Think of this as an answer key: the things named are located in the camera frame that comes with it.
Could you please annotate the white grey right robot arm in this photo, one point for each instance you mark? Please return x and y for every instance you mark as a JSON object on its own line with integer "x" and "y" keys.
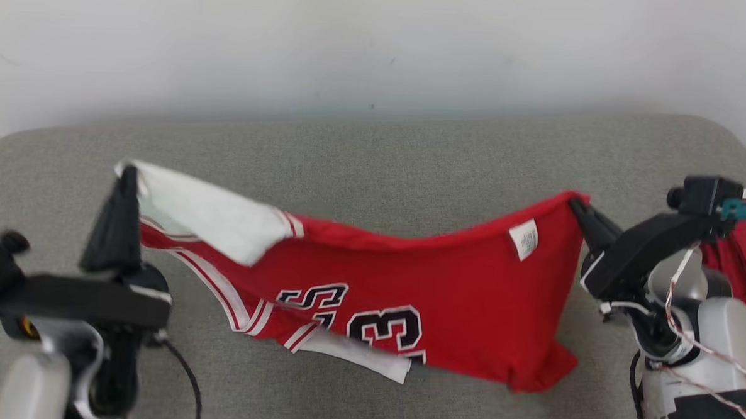
{"x": 720, "y": 338}

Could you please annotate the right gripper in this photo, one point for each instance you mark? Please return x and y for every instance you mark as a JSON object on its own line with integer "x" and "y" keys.
{"x": 642, "y": 253}

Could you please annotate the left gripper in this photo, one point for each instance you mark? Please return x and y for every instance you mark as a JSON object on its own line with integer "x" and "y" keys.
{"x": 92, "y": 301}

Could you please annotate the red basketball jersey number 23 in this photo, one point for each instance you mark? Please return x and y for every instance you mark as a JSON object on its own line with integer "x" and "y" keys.
{"x": 457, "y": 289}

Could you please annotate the red shorts white stripe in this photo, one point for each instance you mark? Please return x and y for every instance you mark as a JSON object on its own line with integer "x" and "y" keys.
{"x": 745, "y": 257}

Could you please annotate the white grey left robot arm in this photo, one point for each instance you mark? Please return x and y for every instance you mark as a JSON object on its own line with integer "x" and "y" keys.
{"x": 32, "y": 383}

